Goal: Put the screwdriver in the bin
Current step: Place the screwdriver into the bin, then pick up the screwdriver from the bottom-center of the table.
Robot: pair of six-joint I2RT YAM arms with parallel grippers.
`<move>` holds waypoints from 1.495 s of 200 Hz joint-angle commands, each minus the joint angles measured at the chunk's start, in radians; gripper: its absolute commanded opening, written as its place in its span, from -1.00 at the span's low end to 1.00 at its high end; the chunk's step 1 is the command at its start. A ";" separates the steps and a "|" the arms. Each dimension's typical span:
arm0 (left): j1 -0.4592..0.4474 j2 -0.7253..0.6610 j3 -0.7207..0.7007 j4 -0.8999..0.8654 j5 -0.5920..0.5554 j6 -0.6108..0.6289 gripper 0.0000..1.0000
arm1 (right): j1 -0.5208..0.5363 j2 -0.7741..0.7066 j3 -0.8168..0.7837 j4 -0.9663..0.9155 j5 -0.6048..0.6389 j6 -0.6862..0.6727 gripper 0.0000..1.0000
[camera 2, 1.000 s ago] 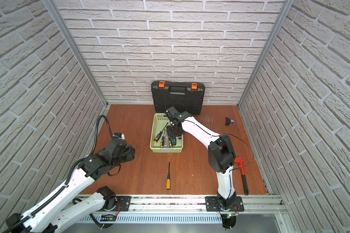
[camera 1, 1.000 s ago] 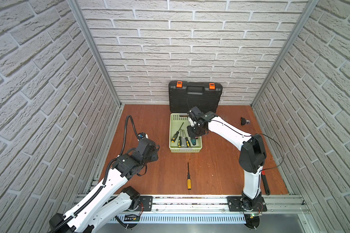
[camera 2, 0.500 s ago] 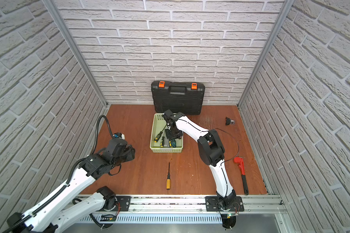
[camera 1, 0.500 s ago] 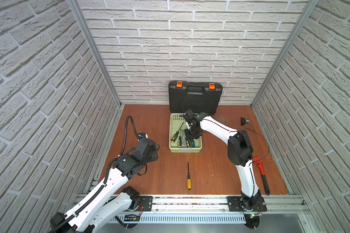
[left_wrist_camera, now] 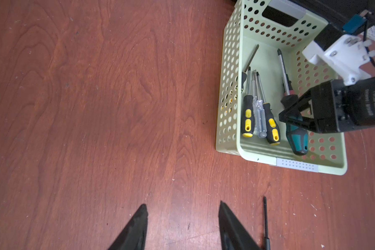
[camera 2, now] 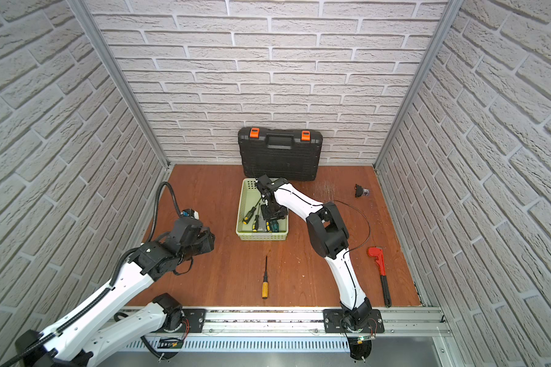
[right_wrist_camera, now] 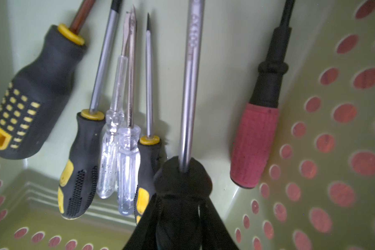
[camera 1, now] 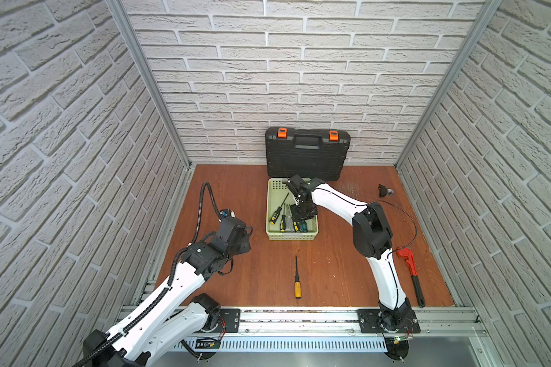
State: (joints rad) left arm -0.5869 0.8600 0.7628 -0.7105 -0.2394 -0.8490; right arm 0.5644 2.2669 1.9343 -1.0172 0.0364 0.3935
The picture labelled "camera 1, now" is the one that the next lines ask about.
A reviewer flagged aluminium corner frame post right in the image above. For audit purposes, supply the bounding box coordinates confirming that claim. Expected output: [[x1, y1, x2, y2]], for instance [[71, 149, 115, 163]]
[[394, 0, 503, 170]]

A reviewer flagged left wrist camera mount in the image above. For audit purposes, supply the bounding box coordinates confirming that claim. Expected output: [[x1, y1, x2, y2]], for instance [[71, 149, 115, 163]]
[[219, 208, 236, 222]]

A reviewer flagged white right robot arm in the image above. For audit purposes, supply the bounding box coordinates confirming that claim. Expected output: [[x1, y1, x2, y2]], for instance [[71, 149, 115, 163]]
[[286, 175, 412, 332]]

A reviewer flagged black corrugated cable conduit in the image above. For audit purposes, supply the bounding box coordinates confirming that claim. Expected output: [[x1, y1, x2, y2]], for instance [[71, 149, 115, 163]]
[[73, 182, 223, 367]]

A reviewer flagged aluminium corner frame post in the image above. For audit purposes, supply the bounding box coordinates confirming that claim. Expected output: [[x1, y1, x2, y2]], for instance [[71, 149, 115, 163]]
[[107, 0, 192, 169], [394, 0, 503, 170]]

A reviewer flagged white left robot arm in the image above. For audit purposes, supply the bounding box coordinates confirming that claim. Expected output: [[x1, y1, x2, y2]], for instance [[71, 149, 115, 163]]
[[77, 217, 253, 366]]

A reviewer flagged small black knob object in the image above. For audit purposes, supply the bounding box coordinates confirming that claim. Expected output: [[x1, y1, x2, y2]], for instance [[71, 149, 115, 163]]
[[378, 184, 394, 198]]

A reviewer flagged light green perforated bin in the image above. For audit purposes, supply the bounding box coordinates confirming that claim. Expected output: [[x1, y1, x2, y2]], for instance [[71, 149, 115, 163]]
[[266, 178, 318, 241]]

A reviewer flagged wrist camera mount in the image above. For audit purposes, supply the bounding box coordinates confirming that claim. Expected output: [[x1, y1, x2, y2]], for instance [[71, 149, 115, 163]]
[[286, 174, 325, 195], [219, 208, 236, 222]]

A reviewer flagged aluminium front rail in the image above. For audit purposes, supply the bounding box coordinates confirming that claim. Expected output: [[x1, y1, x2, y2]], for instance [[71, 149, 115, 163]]
[[218, 307, 488, 337]]

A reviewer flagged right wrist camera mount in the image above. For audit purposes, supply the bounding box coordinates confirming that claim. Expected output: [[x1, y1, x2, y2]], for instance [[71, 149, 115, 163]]
[[286, 174, 325, 195]]

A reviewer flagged black plastic tool case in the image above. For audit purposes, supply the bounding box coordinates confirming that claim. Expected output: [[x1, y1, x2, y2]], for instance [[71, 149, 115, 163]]
[[265, 127, 350, 182]]

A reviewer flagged red black pipe wrench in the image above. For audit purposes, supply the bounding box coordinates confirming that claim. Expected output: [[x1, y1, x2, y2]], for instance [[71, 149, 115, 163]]
[[397, 249, 426, 308]]

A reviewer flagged orange handle screwdriver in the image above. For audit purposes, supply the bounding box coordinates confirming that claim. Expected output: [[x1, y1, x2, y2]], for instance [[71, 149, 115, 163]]
[[294, 257, 302, 299]]

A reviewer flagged black yellow dotted screwdriver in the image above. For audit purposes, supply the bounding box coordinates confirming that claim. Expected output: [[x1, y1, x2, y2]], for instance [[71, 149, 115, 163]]
[[269, 194, 289, 225]]

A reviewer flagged aluminium corner frame post left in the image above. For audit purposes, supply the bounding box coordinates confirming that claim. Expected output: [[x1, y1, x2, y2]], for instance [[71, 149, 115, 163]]
[[107, 0, 192, 169]]

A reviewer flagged green handle screwdriver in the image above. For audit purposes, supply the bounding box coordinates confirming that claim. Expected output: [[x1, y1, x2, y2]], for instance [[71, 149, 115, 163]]
[[298, 220, 308, 232]]

